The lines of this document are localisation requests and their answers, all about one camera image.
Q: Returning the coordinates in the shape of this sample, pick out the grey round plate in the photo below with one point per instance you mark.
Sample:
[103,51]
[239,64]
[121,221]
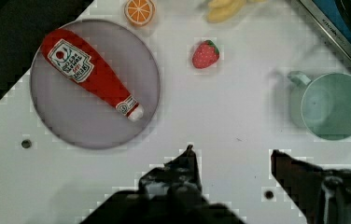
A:
[82,119]

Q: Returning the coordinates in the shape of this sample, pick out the green mug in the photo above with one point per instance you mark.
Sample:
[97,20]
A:
[322,105]

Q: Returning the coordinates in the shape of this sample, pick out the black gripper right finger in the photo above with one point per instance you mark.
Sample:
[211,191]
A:
[323,195]

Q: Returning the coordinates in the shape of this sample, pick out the yellow banana toy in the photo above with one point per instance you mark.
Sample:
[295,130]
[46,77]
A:
[222,10]

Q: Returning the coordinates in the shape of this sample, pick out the orange slice toy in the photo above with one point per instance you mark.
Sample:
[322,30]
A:
[139,12]

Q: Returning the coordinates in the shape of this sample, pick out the red ketchup bottle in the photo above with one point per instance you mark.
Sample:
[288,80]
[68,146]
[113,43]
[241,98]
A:
[77,60]

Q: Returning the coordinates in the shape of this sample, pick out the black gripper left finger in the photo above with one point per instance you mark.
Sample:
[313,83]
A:
[179,172]

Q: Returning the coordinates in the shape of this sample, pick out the red strawberry toy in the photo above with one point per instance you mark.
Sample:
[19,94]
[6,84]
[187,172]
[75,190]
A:
[205,55]

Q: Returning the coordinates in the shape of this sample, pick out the black toaster oven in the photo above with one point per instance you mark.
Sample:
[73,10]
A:
[332,18]

